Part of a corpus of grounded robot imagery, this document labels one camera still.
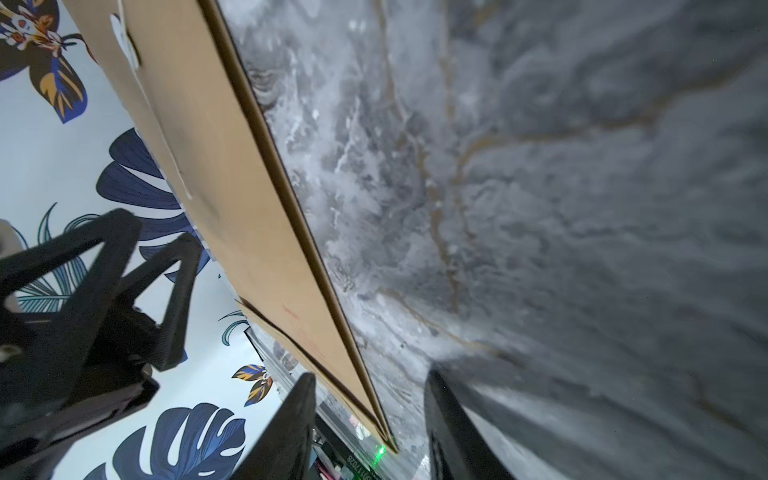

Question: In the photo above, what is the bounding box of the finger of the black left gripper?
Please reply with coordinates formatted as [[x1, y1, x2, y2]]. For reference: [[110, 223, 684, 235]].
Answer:
[[113, 233, 202, 371], [1, 209, 142, 420]]

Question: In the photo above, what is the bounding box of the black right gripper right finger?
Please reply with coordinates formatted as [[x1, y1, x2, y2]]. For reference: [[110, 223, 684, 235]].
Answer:
[[424, 370, 514, 480]]

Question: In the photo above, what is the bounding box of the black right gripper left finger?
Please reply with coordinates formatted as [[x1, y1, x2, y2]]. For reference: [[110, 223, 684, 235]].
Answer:
[[231, 373, 316, 480]]

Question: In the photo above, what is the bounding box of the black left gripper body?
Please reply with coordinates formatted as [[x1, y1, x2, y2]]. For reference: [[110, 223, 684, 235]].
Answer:
[[1, 307, 159, 479]]

